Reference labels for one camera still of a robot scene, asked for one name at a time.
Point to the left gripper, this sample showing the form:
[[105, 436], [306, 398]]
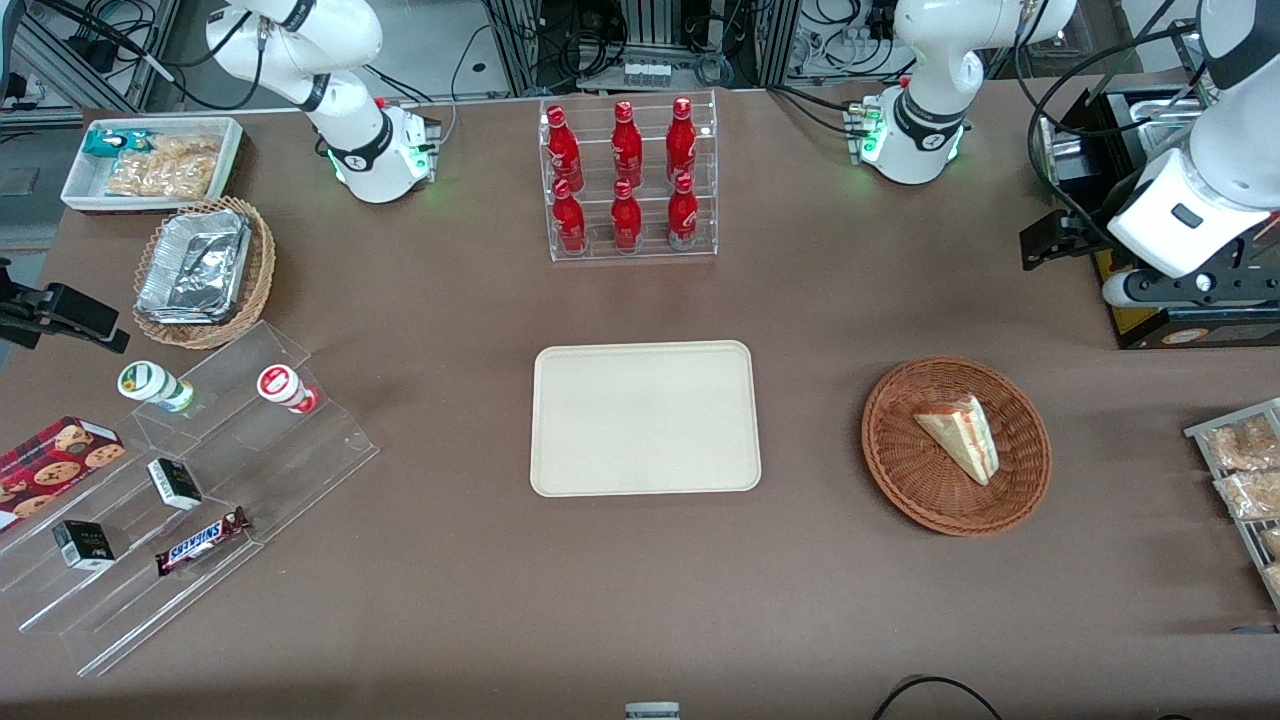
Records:
[[1093, 226]]

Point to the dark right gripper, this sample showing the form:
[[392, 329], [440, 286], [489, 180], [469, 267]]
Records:
[[40, 304]]

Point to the triangular sandwich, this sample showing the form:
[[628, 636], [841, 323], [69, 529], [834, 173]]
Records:
[[962, 438]]

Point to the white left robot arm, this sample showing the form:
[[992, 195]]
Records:
[[915, 140]]

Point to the white rectangular snack tray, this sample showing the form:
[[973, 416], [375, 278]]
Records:
[[82, 185]]

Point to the light oval wicker basket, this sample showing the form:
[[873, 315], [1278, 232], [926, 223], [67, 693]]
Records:
[[262, 270]]

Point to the tray of snack bags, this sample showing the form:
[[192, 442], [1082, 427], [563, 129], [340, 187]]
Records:
[[1200, 432]]

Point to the brown round wicker basket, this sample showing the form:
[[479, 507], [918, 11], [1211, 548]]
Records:
[[900, 470]]

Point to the beige plastic tray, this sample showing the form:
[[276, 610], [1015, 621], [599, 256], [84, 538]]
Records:
[[645, 420]]

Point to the green lid yogurt cup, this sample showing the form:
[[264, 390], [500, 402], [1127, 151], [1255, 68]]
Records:
[[150, 382]]

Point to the stacked aluminium foil containers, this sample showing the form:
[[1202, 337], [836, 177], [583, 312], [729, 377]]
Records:
[[195, 265]]

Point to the black food warmer cabinet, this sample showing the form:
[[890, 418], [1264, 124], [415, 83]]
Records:
[[1180, 332]]

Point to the red cookie box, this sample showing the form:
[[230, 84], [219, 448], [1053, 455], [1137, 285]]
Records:
[[55, 465]]

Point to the clear bag of crackers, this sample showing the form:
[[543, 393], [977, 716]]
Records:
[[165, 168]]

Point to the green snack packet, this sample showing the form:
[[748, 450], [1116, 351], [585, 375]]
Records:
[[108, 142]]

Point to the small black white box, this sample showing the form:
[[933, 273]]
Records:
[[83, 545], [175, 484]]

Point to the red lid yogurt cup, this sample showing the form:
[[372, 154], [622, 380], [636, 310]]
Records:
[[280, 385]]

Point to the clear acrylic stepped stand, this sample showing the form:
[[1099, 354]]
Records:
[[250, 470]]

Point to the Snickers chocolate bar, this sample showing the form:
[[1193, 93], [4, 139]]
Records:
[[200, 542]]

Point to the clear bag of pastry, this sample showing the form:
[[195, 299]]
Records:
[[1274, 580], [1245, 442], [1252, 495], [1272, 542]]

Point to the clear acrylic bottle rack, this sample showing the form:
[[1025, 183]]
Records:
[[700, 240]]

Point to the red cola bottle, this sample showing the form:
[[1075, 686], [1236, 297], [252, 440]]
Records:
[[681, 142], [570, 222], [564, 150], [627, 145], [683, 215], [626, 220]]

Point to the white power strip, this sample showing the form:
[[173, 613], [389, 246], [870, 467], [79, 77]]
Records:
[[648, 72]]

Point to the small grey device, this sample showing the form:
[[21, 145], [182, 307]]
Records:
[[652, 711]]

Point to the aluminium frame structure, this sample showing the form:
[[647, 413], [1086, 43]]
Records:
[[100, 60]]

